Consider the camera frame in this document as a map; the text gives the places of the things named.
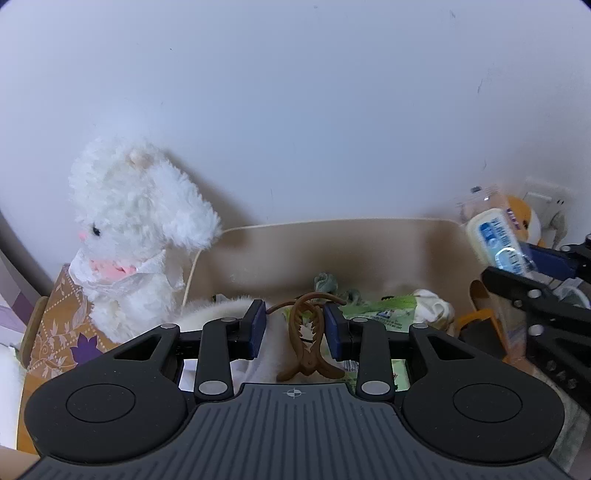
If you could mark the green snack bag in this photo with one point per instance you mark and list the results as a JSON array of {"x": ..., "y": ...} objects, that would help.
[{"x": 392, "y": 307}]

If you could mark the brown hair claw clip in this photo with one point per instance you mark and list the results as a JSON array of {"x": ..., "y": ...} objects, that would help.
[{"x": 302, "y": 360}]

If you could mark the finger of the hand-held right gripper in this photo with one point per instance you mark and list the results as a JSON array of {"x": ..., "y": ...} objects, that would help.
[
  {"x": 549, "y": 261},
  {"x": 503, "y": 281}
]

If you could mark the orange hamster plush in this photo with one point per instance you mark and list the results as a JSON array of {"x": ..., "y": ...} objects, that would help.
[{"x": 524, "y": 217}]

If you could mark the wooden desktop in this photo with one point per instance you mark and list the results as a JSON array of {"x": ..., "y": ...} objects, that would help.
[{"x": 25, "y": 415}]

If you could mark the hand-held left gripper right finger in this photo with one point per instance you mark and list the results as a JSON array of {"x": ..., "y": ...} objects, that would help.
[{"x": 332, "y": 330}]

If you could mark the brown floral tissue box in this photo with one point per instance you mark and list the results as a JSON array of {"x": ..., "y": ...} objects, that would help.
[{"x": 60, "y": 323}]

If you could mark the white plush rabbit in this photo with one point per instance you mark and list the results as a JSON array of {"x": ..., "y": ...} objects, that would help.
[{"x": 138, "y": 221}]

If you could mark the orange box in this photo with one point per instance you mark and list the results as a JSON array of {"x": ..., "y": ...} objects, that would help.
[{"x": 478, "y": 316}]

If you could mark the grey green scrunchie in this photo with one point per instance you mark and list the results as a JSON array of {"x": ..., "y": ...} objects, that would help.
[{"x": 332, "y": 284}]

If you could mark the white wall socket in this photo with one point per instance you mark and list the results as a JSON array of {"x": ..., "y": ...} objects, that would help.
[{"x": 549, "y": 198}]

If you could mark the white blue wipes packet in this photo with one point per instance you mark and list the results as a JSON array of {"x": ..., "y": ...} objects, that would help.
[{"x": 494, "y": 235}]

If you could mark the white crumpled cloth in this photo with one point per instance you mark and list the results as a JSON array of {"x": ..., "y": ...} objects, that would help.
[{"x": 431, "y": 307}]

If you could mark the beige plastic storage bin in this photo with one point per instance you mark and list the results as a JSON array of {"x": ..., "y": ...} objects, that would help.
[{"x": 369, "y": 249}]

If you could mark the curved wooden piece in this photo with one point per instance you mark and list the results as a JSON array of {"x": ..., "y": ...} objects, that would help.
[{"x": 34, "y": 323}]

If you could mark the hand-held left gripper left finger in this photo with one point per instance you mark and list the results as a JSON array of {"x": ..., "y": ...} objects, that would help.
[{"x": 258, "y": 327}]

